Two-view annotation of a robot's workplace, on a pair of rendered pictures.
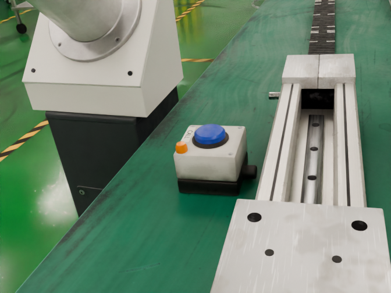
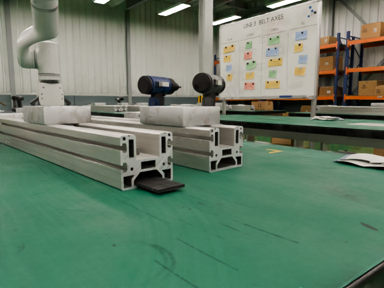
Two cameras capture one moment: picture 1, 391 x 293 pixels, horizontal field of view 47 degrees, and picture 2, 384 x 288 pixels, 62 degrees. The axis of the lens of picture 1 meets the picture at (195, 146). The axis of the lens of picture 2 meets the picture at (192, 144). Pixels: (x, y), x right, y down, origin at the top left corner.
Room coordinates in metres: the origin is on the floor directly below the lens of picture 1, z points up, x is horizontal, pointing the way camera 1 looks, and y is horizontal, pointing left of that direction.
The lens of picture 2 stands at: (-0.49, 0.48, 0.91)
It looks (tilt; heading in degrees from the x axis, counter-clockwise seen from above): 7 degrees down; 299
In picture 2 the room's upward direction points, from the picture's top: straight up
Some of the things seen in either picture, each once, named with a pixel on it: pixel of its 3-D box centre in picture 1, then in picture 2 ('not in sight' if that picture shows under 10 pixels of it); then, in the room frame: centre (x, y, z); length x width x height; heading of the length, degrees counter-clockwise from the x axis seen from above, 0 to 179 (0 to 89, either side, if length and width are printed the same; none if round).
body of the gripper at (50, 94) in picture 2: not in sight; (50, 93); (0.70, -0.42, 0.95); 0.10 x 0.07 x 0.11; 71
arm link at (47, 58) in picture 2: not in sight; (47, 58); (0.70, -0.42, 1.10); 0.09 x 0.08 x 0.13; 52
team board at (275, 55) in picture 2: not in sight; (262, 97); (0.68, -3.42, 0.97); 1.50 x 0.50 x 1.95; 156
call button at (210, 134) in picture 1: (210, 136); not in sight; (0.50, -0.02, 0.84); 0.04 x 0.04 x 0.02
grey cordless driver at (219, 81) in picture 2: not in sight; (212, 110); (-0.06, -0.43, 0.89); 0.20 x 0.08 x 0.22; 94
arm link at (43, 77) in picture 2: not in sight; (50, 78); (0.70, -0.43, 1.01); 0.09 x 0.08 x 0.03; 71
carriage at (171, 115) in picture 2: not in sight; (178, 120); (-0.10, -0.15, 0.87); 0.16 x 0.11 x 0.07; 161
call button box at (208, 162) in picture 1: (219, 158); not in sight; (0.50, -0.03, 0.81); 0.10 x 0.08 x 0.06; 71
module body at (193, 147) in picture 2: not in sight; (123, 134); (0.13, -0.23, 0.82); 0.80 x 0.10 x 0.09; 161
